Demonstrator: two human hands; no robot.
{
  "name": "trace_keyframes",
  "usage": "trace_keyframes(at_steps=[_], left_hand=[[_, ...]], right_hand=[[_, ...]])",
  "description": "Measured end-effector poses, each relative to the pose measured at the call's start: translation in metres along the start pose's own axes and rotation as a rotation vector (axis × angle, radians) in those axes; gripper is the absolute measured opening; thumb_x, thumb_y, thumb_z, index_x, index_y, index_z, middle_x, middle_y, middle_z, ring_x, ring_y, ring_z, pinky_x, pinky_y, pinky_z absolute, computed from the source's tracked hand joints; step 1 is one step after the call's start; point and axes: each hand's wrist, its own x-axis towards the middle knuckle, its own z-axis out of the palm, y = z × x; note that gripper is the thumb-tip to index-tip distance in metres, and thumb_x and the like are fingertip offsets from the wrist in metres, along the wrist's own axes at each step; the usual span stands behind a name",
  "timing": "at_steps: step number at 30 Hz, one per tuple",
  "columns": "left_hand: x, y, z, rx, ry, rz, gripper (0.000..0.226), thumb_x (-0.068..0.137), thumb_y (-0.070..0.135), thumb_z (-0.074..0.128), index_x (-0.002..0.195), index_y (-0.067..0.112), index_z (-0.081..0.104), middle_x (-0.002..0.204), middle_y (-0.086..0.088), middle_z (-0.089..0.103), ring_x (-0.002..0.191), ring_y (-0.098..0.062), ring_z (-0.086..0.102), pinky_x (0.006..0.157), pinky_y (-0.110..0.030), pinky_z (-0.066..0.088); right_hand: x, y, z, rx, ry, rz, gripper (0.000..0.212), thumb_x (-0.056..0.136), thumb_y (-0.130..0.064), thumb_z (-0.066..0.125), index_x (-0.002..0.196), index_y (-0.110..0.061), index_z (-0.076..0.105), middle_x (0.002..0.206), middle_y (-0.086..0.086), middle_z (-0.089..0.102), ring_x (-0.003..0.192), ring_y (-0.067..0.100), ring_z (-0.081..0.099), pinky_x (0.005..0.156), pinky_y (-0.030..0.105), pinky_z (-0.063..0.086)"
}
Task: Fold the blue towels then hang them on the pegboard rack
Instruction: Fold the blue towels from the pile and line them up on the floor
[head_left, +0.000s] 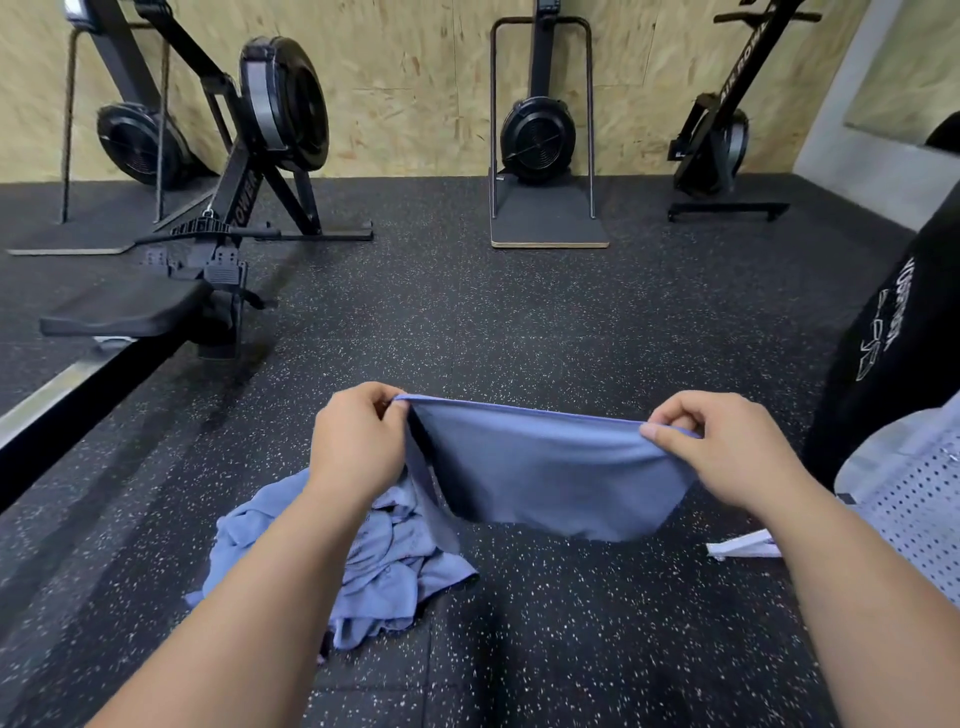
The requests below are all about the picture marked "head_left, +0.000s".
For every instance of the person's right hand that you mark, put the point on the person's right hand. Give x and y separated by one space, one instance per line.
732 450

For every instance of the person's left hand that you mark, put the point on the person's left hand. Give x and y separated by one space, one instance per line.
354 447

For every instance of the blue towel pile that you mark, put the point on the blue towel pile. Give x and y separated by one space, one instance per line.
375 570

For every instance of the blue towel with wave print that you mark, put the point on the blue towel with wave print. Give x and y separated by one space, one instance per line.
555 473

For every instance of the white perforated metal rack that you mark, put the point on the white perforated metal rack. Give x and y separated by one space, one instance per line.
930 510

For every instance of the person's left forearm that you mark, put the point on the person's left forearm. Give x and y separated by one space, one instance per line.
255 615

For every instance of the person's right forearm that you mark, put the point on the person's right forearm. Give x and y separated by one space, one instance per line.
878 615

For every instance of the black printed punching bag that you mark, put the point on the black printed punching bag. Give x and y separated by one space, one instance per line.
900 360

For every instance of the black upright exercise machine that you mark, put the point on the black upright exercise machine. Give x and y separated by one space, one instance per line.
713 143

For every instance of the black ski trainer wooden-edged platform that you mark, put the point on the black ski trainer wooden-edged platform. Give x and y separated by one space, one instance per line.
537 138

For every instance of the black ski trainer grey platform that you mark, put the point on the black ski trainer grey platform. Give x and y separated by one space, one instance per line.
135 143

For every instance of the black rowing machine with rail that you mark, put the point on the black rowing machine with rail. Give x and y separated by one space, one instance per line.
128 308

